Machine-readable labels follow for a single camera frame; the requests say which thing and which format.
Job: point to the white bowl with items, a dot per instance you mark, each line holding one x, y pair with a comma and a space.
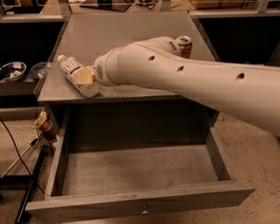
13, 71

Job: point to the crumpled snack wrapper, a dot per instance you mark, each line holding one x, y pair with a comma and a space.
44, 125

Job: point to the grey low shelf bench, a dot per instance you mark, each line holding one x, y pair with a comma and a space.
24, 86

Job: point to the blue plastic water bottle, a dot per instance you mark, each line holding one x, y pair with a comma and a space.
69, 65

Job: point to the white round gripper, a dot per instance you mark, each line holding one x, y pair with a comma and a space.
100, 72

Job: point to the grey cabinet with counter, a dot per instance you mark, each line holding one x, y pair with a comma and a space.
128, 111

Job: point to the open grey top drawer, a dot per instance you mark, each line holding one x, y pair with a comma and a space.
92, 178

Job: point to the small metal drawer knob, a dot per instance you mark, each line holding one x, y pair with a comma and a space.
145, 211

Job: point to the orange soda can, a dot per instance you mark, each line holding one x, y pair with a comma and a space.
185, 44

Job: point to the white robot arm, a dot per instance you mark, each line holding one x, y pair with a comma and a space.
250, 93

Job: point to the black monitor stand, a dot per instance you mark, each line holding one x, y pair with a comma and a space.
110, 5

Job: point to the dark glass bowl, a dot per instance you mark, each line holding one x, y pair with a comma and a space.
39, 70

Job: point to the black tripod leg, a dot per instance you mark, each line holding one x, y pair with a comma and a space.
22, 216

